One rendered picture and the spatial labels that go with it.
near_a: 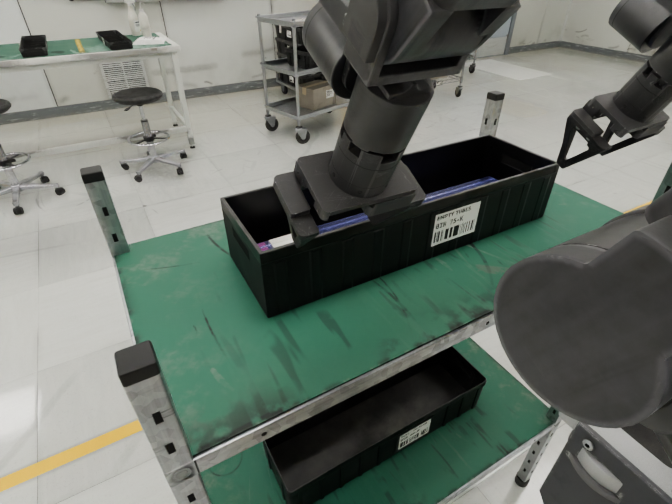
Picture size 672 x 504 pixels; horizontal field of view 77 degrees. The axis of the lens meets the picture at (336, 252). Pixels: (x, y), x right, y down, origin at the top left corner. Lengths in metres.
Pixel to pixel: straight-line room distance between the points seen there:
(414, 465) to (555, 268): 1.00
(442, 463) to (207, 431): 0.77
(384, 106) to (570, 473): 0.36
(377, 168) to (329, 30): 0.11
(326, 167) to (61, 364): 1.81
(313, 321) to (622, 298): 0.46
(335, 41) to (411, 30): 0.11
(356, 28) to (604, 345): 0.21
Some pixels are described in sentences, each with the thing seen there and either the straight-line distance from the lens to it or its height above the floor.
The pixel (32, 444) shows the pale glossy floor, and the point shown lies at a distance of 1.89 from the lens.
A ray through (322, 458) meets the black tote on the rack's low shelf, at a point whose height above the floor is 0.36.
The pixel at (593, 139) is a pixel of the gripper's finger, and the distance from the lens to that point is 0.66.
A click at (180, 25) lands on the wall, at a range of 5.29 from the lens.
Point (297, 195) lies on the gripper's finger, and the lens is 0.39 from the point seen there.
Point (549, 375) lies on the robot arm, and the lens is 0.22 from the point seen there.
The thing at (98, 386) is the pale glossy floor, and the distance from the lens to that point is 1.94.
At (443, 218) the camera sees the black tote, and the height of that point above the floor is 1.03.
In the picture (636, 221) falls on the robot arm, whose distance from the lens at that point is 0.24.
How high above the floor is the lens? 1.37
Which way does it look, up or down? 36 degrees down
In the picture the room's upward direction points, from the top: straight up
